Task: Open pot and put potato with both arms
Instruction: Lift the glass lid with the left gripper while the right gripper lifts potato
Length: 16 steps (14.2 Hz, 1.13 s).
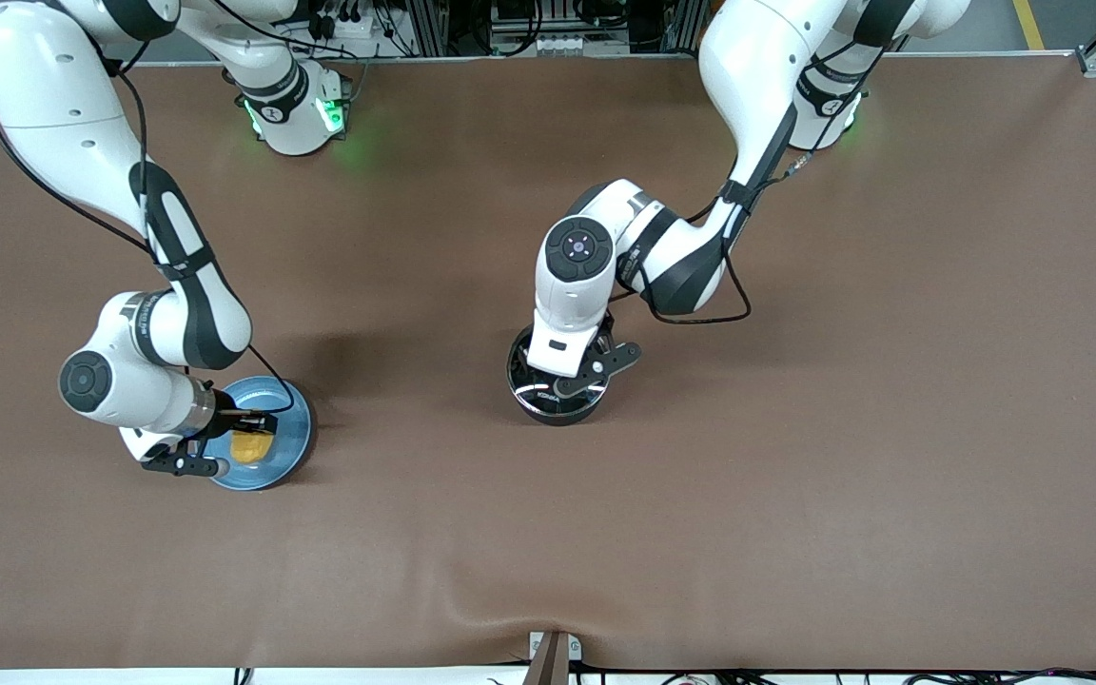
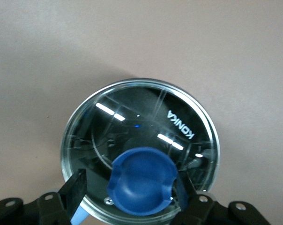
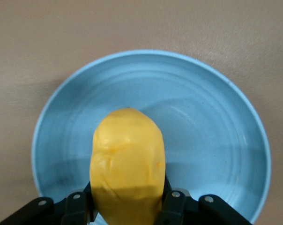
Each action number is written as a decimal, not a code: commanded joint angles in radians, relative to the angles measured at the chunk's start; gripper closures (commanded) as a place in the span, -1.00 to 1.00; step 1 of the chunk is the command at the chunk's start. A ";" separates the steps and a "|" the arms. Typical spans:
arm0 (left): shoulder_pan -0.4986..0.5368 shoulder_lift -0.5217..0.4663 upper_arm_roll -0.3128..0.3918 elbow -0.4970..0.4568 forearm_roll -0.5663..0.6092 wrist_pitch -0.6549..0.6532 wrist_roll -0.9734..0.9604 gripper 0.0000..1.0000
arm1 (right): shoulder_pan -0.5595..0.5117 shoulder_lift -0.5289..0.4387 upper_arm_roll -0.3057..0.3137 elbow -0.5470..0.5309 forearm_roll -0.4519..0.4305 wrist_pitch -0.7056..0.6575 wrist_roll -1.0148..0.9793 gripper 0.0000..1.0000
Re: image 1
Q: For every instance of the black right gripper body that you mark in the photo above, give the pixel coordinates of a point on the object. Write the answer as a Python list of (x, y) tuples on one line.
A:
[(229, 419)]

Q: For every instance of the yellow potato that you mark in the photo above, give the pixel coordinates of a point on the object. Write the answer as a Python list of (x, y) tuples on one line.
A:
[(250, 450)]

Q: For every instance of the glass lid with blue knob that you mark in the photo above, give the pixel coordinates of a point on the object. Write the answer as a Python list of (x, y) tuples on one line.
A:
[(534, 392)]

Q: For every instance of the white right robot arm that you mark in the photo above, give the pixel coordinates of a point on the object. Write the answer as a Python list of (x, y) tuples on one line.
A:
[(44, 86)]

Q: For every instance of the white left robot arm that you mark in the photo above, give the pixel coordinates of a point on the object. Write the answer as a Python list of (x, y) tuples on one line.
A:
[(757, 57)]

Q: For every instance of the blue round plate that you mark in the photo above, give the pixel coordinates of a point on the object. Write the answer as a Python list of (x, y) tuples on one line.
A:
[(288, 457)]

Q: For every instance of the brown table cover mat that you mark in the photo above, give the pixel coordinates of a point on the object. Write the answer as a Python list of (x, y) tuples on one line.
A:
[(795, 523)]

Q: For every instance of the white terminal strip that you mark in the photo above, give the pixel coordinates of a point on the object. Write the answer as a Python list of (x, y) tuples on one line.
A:
[(557, 44)]

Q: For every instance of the metal table corner clamp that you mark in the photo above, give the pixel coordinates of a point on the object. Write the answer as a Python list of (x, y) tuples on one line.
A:
[(1092, 62)]

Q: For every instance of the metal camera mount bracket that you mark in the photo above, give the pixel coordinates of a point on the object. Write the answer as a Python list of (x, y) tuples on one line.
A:
[(551, 661)]

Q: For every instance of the aluminium frame structure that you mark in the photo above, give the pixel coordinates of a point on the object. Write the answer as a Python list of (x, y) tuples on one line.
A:
[(429, 24)]

